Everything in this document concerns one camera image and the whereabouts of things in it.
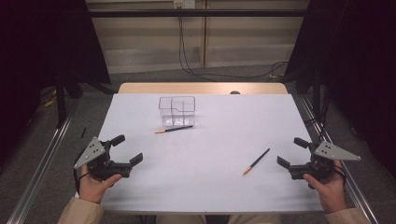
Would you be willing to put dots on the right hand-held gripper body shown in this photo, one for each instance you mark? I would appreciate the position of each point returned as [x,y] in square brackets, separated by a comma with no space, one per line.
[317,166]

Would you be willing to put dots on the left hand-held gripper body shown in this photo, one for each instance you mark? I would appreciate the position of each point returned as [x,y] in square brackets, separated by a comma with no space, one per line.
[101,163]

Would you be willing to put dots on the dark blue pencil orange end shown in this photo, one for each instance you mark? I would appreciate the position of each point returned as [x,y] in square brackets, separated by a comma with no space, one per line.
[174,128]
[257,161]

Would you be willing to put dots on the clear plastic organizer box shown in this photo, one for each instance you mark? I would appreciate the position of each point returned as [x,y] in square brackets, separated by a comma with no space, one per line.
[177,118]

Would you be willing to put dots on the person's left hand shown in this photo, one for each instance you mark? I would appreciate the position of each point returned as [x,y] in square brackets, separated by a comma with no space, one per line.
[93,189]

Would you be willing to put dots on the person's right hand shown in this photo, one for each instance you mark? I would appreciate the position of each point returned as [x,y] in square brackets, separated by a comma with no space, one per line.
[331,193]

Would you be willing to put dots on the small black marker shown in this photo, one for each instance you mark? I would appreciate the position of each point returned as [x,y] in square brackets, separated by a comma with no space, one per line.
[83,132]

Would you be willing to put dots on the white table sheet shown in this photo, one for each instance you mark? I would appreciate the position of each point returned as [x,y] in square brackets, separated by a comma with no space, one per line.
[202,174]

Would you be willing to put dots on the dark table grommet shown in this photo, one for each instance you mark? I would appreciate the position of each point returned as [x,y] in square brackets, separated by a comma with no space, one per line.
[235,92]

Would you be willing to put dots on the wooden table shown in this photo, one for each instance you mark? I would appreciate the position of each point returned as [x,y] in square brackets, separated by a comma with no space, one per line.
[202,88]

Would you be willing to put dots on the black curtain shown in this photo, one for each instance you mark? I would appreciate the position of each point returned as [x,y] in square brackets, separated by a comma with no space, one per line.
[37,46]
[358,62]

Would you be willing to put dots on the aluminium rail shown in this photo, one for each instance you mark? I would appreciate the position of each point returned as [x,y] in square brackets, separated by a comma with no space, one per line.
[351,186]
[40,165]

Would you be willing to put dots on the black stand post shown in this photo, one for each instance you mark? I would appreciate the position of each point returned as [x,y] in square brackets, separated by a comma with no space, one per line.
[61,102]

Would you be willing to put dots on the black horizontal frame bar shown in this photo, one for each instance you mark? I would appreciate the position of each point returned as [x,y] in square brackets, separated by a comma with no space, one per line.
[199,13]

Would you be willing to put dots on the white wall outlet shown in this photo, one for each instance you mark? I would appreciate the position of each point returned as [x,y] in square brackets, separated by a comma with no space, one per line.
[184,3]

